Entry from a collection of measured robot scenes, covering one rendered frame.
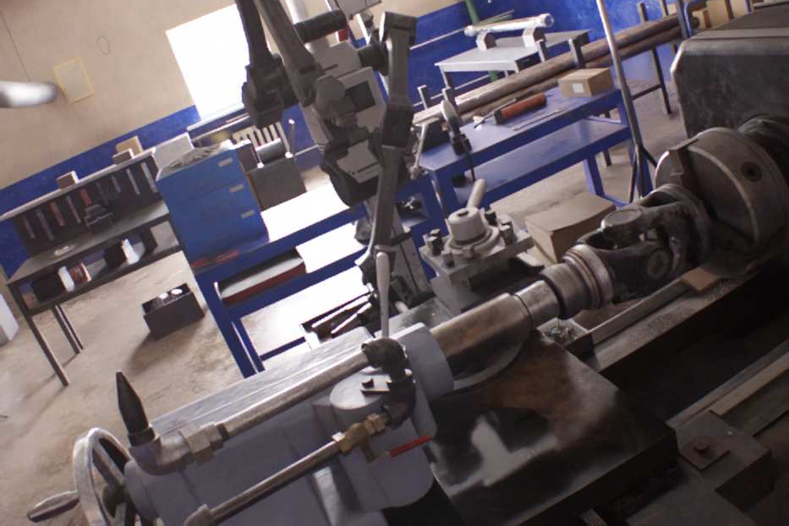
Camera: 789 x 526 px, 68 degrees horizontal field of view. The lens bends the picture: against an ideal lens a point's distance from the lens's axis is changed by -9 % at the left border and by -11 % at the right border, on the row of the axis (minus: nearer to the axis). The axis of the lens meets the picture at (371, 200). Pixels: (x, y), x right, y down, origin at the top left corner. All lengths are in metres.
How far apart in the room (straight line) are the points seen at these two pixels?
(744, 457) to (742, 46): 0.70
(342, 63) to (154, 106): 5.99
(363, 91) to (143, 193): 3.27
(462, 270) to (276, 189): 5.38
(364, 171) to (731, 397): 1.25
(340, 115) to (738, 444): 0.94
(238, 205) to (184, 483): 2.01
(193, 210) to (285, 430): 2.00
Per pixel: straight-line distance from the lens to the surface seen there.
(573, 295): 1.00
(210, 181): 2.76
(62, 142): 8.07
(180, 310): 4.74
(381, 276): 0.87
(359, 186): 1.98
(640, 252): 1.03
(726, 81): 1.33
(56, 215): 5.13
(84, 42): 7.99
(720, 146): 1.14
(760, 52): 1.25
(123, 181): 5.02
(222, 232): 2.83
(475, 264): 1.12
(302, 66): 1.48
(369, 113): 1.97
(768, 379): 1.20
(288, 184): 6.44
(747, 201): 1.09
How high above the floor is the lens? 1.59
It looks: 16 degrees down
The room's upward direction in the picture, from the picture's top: 21 degrees counter-clockwise
